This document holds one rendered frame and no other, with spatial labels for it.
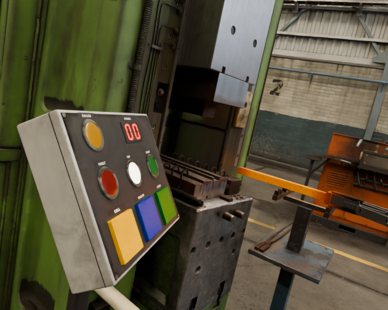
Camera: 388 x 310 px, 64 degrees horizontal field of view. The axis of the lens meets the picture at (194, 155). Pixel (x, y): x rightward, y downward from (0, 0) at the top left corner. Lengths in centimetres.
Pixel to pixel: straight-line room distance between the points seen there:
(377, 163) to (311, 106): 455
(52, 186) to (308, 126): 835
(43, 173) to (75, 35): 77
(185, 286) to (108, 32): 85
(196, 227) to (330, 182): 368
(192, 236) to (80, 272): 59
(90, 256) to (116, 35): 62
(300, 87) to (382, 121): 210
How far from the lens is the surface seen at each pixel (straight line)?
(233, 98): 114
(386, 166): 445
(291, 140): 877
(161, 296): 128
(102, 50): 97
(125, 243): 54
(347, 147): 459
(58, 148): 51
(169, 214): 73
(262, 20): 125
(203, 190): 113
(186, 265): 112
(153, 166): 72
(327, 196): 98
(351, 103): 866
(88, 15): 118
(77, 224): 51
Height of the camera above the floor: 125
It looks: 9 degrees down
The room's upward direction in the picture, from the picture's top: 12 degrees clockwise
